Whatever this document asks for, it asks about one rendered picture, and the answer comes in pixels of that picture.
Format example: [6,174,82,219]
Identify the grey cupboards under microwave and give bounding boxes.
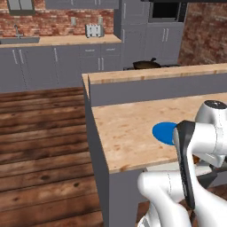
[145,22,185,67]

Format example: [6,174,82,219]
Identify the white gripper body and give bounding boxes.
[193,160,215,177]

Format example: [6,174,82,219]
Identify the grey base cupboards run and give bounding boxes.
[0,42,122,93]

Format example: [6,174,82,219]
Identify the blue round plate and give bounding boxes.
[152,121,179,146]

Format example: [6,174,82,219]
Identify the grey kitchen island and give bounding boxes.
[81,63,227,227]

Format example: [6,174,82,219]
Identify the grey sink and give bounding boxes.
[0,36,41,45]

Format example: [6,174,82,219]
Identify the silver tap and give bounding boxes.
[12,24,25,40]

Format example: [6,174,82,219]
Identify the grey wall cupboards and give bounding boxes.
[44,0,120,10]

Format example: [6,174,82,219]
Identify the black frying pan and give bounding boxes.
[132,57,162,70]

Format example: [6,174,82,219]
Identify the grey tall cupboard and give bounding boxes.
[113,0,149,71]

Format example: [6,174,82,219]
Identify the silver toaster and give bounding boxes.
[84,23,106,39]

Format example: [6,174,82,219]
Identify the grey framed window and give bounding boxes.
[6,0,36,17]

